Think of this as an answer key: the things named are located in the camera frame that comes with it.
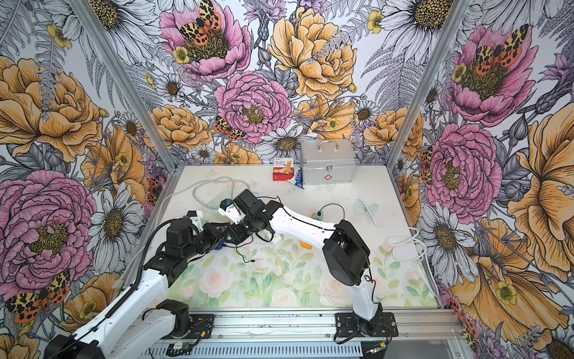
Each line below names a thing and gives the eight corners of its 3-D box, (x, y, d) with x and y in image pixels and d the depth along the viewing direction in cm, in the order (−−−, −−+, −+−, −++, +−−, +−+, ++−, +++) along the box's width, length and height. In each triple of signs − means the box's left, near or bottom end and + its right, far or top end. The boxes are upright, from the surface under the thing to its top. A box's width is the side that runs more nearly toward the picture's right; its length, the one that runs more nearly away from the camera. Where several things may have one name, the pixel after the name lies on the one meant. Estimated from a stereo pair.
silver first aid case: (301, 185, 116) (303, 161, 103) (301, 161, 128) (302, 136, 115) (354, 186, 116) (361, 161, 103) (348, 161, 128) (354, 136, 115)
